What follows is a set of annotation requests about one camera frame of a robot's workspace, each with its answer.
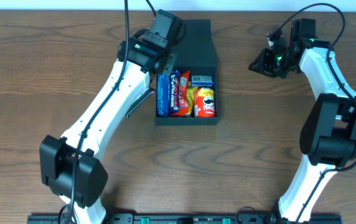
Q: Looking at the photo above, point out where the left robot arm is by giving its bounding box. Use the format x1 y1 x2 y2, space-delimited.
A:
39 10 182 223

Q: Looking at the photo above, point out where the red Pringles can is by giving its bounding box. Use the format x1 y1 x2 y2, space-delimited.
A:
194 88 215 118

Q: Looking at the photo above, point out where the blue small card box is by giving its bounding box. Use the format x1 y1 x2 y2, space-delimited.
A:
190 75 215 88

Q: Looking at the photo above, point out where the blue cookie packet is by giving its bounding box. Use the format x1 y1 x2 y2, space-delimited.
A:
156 74 169 117

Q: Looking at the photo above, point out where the yellow snack bag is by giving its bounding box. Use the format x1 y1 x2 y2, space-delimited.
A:
185 86 198 117

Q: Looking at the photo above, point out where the red candy bag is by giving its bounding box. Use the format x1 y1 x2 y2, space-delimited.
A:
172 71 190 117

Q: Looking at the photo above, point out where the purple Dairy Milk bar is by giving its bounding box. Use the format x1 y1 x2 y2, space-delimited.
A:
169 70 181 114

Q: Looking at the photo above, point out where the green gum pack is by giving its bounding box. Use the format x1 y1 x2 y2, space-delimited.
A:
125 87 155 119

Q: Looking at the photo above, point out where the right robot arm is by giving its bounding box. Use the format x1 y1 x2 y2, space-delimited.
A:
249 19 356 223

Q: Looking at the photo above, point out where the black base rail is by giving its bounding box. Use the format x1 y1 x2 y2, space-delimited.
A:
27 212 342 224

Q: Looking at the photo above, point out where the black gift box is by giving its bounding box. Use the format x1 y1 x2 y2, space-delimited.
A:
154 19 220 126

